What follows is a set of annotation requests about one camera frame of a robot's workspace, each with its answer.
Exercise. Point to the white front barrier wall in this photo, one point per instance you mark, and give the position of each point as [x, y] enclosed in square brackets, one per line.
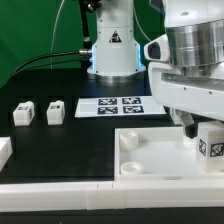
[111, 195]

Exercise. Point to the white square tabletop tray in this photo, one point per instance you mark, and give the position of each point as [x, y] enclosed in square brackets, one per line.
[159, 153]

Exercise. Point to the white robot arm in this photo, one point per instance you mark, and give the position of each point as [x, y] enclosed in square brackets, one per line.
[185, 65]

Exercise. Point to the white sheet with markers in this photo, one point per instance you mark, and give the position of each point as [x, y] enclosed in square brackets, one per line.
[117, 106]

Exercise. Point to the white left obstacle block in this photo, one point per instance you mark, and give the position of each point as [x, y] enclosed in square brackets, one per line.
[5, 150]

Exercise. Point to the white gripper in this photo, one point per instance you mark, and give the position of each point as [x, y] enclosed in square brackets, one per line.
[202, 96]

